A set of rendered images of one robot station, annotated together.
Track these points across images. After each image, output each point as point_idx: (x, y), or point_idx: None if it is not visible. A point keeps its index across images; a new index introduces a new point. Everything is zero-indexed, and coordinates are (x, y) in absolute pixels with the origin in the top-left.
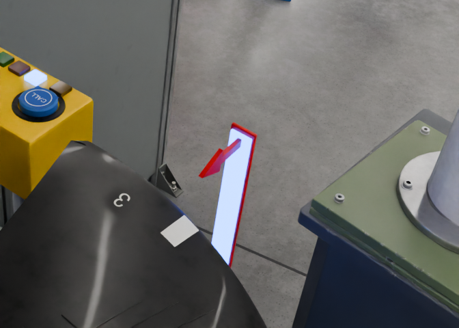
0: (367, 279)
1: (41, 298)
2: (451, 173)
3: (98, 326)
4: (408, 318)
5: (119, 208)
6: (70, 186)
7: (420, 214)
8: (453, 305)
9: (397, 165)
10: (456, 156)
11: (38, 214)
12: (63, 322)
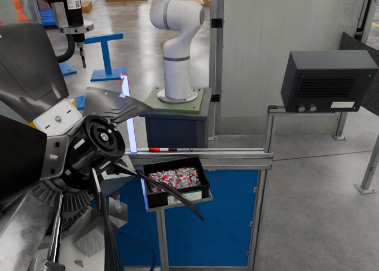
0: (163, 122)
1: (104, 108)
2: (170, 86)
3: (119, 108)
4: (177, 126)
5: (106, 94)
6: (93, 94)
7: (167, 100)
8: (185, 113)
9: (155, 95)
10: (168, 81)
11: (90, 99)
12: (112, 109)
